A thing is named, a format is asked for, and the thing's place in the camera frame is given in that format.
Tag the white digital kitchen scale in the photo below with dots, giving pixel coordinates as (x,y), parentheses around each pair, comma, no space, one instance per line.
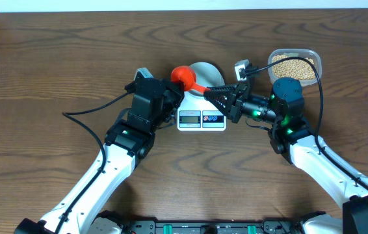
(197,114)

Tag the clear plastic soybean container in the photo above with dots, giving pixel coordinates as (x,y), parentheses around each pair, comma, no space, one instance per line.
(297,69)

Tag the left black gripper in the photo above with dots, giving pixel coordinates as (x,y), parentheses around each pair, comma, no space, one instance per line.
(166,90)

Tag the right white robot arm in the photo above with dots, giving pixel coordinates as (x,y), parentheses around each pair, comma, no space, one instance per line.
(292,137)

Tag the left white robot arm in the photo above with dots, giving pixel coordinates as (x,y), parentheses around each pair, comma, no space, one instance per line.
(125,144)

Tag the white round bowl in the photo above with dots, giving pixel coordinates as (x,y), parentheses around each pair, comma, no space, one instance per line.
(207,75)

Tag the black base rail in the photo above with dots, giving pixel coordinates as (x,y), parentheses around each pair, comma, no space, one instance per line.
(111,222)

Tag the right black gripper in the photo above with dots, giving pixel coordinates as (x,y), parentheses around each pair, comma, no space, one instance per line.
(231,108)

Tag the red plastic measuring scoop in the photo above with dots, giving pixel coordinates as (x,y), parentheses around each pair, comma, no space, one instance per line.
(187,76)

